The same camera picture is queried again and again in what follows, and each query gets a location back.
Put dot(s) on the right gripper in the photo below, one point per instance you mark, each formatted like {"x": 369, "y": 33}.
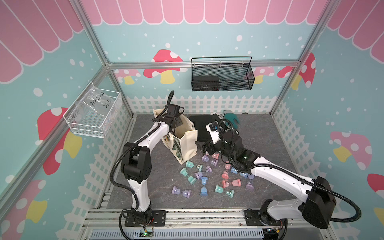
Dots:
{"x": 210, "y": 145}

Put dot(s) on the purple hourglass front left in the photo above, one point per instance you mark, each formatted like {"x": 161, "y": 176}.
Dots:
{"x": 184, "y": 193}

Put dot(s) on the black flat box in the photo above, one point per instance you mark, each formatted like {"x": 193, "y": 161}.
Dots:
{"x": 200, "y": 122}

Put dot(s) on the blue hourglass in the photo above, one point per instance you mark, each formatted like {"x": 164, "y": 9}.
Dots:
{"x": 204, "y": 191}

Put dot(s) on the green hourglass front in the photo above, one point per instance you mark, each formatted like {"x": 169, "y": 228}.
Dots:
{"x": 221, "y": 190}

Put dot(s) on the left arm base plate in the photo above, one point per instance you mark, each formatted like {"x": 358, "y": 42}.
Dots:
{"x": 156, "y": 217}

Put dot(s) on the plastic bag in basket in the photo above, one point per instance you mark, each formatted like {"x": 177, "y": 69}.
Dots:
{"x": 96, "y": 105}

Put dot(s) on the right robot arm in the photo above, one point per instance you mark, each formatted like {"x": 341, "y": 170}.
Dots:
{"x": 314, "y": 200}

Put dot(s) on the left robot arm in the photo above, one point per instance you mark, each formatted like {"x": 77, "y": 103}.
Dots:
{"x": 132, "y": 169}

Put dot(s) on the green rubber glove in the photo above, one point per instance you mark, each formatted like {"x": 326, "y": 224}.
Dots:
{"x": 229, "y": 115}

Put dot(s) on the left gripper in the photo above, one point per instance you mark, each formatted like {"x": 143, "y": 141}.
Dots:
{"x": 178, "y": 120}

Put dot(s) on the black box in basket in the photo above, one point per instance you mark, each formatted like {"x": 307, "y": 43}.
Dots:
{"x": 205, "y": 83}

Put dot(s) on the pink hourglass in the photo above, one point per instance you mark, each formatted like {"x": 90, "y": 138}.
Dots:
{"x": 234, "y": 183}

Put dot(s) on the cream canvas tote bag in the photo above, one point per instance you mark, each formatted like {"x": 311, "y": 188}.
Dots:
{"x": 181, "y": 140}

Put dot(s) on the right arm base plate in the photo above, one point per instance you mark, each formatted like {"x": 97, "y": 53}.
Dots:
{"x": 255, "y": 217}

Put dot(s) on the teal hourglass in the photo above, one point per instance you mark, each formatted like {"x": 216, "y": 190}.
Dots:
{"x": 184, "y": 172}

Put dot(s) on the black mesh wall basket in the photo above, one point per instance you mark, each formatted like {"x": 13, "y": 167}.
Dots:
{"x": 235, "y": 73}

